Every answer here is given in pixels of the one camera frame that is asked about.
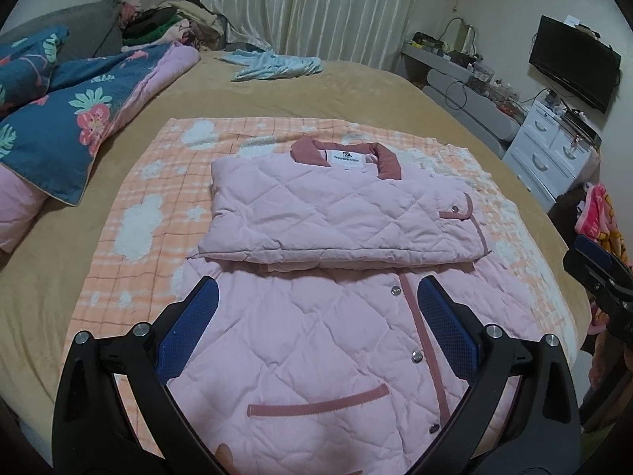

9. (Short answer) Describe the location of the black television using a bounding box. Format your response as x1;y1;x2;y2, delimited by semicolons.
528;15;622;114

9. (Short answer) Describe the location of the pink cartoon towel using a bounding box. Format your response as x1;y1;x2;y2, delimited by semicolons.
574;183;633;268

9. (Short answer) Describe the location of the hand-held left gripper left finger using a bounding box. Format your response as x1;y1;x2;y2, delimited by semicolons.
52;275;238;475

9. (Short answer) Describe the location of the light blue garment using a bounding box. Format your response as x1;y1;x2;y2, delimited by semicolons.
218;50;324;82

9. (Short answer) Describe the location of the cream curtain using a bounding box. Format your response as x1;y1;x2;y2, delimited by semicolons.
200;0;428;72

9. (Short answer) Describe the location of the dark bag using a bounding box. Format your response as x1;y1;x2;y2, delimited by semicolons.
549;188;594;238

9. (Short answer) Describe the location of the pile of clothes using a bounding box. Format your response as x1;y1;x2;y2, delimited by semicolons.
119;0;231;53

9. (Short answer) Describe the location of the blue floral pillow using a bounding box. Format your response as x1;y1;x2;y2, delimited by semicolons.
0;25;70;120

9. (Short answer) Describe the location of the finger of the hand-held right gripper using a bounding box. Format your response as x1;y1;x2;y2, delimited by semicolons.
574;234;633;283
563;250;633;317

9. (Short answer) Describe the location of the pink quilted jacket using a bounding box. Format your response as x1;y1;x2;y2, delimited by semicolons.
165;137;552;475

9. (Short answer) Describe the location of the bed with tan sheet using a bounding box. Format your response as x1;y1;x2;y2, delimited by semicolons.
0;49;594;407

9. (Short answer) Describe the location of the white drawer cabinet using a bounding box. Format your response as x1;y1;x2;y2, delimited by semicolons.
500;106;601;213

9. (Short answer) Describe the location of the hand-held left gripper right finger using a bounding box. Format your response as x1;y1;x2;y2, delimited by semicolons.
417;275;582;475

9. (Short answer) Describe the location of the orange plaid cloud blanket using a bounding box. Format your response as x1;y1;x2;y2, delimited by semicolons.
66;118;591;461

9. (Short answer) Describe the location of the grey desk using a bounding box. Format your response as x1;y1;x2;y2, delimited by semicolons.
400;40;525;146

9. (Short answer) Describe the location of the grey pillow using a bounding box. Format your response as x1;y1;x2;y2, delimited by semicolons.
0;0;124;63

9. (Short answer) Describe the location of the desk clutter of small things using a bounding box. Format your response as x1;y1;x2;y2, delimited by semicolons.
410;17;520;105

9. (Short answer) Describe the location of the blue floral quilt pink lining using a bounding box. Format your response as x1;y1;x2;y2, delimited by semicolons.
0;42;201;253

